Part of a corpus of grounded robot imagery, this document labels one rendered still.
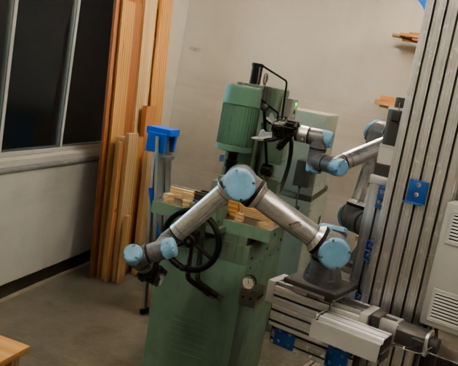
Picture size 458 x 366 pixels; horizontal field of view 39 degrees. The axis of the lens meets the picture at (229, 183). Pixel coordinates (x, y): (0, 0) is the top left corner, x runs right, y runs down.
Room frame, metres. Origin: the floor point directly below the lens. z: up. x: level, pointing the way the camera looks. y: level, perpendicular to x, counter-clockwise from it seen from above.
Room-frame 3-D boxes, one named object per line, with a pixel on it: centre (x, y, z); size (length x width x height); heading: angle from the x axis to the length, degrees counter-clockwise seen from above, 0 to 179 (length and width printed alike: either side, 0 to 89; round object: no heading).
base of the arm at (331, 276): (2.42, -0.43, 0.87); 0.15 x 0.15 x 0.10
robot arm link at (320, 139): (2.80, -0.36, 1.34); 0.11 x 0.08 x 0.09; 70
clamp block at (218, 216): (2.85, 0.07, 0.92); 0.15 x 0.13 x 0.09; 70
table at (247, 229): (2.93, 0.04, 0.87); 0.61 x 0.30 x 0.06; 70
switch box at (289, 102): (3.28, -0.23, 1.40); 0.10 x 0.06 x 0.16; 160
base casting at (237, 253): (3.14, -0.03, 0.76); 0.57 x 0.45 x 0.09; 160
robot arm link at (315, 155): (2.78, -0.37, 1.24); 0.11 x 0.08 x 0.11; 32
